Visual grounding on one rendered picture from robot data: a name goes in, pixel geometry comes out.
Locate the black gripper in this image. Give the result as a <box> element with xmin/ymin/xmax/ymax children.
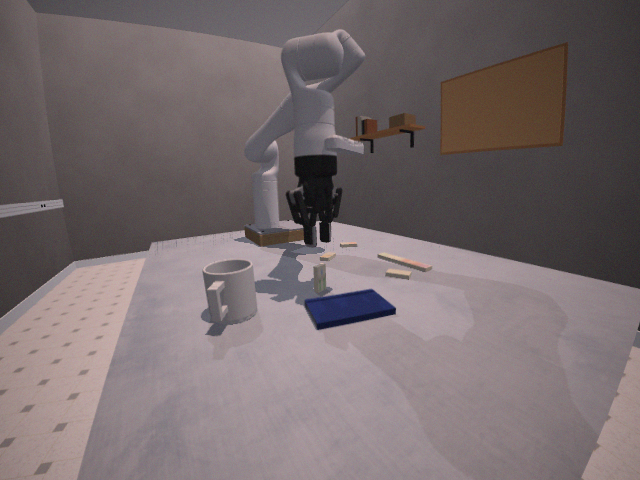
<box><xmin>286</xmin><ymin>155</ymin><xmax>342</xmax><ymax>248</ymax></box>

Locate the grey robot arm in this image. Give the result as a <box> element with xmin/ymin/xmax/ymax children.
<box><xmin>244</xmin><ymin>29</ymin><xmax>365</xmax><ymax>229</ymax></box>

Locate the grey cup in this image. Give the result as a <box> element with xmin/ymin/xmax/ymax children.
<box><xmin>203</xmin><ymin>259</ymin><xmax>257</xmax><ymax>324</ymax></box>

